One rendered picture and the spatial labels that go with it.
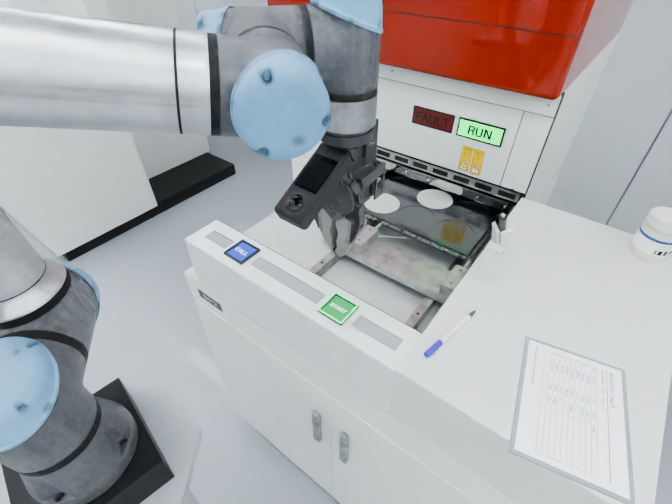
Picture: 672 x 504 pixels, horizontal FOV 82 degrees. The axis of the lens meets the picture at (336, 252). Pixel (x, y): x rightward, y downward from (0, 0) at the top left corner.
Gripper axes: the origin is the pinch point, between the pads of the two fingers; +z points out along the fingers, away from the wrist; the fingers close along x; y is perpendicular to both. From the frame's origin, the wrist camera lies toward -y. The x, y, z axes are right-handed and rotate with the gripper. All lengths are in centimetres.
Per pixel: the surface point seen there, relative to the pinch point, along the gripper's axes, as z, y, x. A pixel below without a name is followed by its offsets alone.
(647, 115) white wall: 35, 207, -36
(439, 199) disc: 21, 54, 5
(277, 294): 14.7, -3.4, 11.6
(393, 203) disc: 21, 45, 14
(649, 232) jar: 8, 50, -41
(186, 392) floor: 111, -9, 72
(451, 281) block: 19.9, 25.5, -12.1
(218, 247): 14.6, -1.2, 31.5
